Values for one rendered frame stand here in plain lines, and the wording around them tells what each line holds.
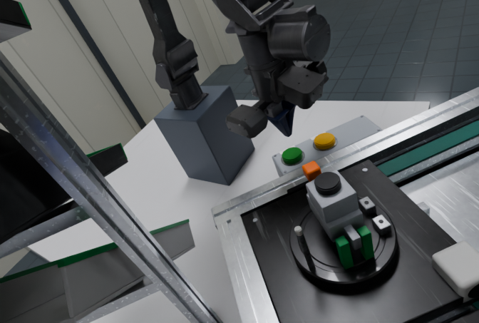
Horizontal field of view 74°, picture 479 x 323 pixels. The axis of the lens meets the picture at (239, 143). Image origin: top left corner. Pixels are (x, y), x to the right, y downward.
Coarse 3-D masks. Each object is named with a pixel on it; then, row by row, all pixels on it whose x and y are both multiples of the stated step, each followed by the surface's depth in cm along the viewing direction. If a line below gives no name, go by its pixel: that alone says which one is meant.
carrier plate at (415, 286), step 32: (384, 192) 48; (256, 224) 51; (288, 224) 49; (416, 224) 42; (256, 256) 47; (288, 256) 45; (416, 256) 39; (288, 288) 41; (320, 288) 40; (384, 288) 38; (416, 288) 36; (448, 288) 35; (288, 320) 38; (320, 320) 37; (352, 320) 36; (384, 320) 35; (416, 320) 35
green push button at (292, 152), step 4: (288, 148) 63; (292, 148) 63; (296, 148) 62; (284, 152) 63; (288, 152) 62; (292, 152) 62; (296, 152) 61; (300, 152) 61; (284, 156) 62; (288, 156) 61; (292, 156) 61; (296, 156) 60; (300, 156) 60; (284, 160) 61; (288, 160) 61; (292, 160) 60; (296, 160) 60
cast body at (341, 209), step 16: (320, 176) 38; (336, 176) 37; (320, 192) 37; (336, 192) 36; (352, 192) 36; (320, 208) 36; (336, 208) 36; (352, 208) 37; (336, 224) 37; (352, 224) 37; (352, 240) 36
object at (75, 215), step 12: (72, 204) 25; (48, 216) 25; (60, 216) 25; (72, 216) 25; (84, 216) 26; (36, 228) 25; (48, 228) 25; (60, 228) 26; (12, 240) 25; (24, 240) 25; (36, 240) 26; (0, 252) 25; (12, 252) 26
